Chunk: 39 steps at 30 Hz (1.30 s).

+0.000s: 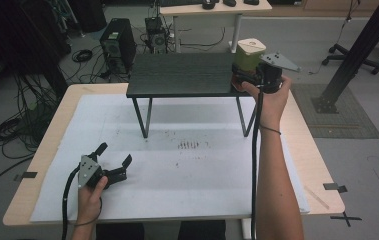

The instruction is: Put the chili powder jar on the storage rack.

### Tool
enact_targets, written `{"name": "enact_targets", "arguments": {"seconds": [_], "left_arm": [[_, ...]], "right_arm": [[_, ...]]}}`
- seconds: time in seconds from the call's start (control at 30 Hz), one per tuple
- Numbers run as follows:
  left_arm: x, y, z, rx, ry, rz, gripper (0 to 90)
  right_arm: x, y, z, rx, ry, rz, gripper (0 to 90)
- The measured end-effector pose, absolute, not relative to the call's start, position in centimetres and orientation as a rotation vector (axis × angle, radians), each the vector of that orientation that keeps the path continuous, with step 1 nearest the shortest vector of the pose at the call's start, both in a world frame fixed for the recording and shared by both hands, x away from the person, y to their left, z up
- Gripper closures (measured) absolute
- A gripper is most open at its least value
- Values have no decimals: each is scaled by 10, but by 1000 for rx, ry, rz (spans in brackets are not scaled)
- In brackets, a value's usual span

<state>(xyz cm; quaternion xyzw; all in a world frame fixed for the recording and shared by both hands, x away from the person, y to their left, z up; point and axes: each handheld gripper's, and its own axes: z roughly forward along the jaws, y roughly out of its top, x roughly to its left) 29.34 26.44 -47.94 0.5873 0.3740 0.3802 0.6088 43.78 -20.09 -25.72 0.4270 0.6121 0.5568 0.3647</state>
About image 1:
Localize coiled black cable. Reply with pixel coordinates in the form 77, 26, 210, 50
71, 48, 94, 64

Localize person's left hand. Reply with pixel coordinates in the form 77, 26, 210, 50
76, 176, 109, 226

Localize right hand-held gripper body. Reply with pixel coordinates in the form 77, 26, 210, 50
256, 51, 302, 95

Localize black computer tower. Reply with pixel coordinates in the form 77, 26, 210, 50
99, 17, 138, 75

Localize hand-held gripper black cable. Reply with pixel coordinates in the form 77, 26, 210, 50
250, 89, 265, 240
60, 166, 82, 240

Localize right hand-held gripper black cable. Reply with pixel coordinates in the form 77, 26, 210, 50
250, 89, 265, 240

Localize green container with cream lid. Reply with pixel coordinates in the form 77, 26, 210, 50
231, 37, 267, 92

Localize person's legs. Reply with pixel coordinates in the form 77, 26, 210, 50
95, 219, 227, 240

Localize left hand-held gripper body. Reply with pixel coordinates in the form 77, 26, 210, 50
76, 154, 107, 190

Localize black tape strip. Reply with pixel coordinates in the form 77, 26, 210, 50
322, 182, 349, 194
13, 171, 39, 183

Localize grey floor mat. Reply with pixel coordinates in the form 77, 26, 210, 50
290, 83, 379, 140

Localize black chair base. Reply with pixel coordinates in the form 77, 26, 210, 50
321, 43, 379, 76

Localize left hand-held gripper black cable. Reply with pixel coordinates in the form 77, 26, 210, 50
60, 166, 82, 240

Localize black metal stand post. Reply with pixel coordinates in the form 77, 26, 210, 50
311, 0, 379, 115

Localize small open computer case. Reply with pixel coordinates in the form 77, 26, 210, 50
144, 16, 169, 55

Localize black floor cable bundle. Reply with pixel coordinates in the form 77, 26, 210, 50
0, 74, 63, 201

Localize black keyboard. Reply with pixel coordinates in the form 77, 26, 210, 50
160, 0, 205, 8

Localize white table mat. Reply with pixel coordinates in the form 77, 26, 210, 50
30, 93, 311, 224

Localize person's right hand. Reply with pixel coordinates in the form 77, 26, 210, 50
241, 75, 292, 130

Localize black small shelf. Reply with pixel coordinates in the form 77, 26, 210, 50
125, 52, 258, 139

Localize black wrist band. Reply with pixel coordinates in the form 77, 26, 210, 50
73, 196, 104, 228
259, 124, 282, 136

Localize light wooden desk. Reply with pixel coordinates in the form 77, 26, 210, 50
159, 0, 273, 54

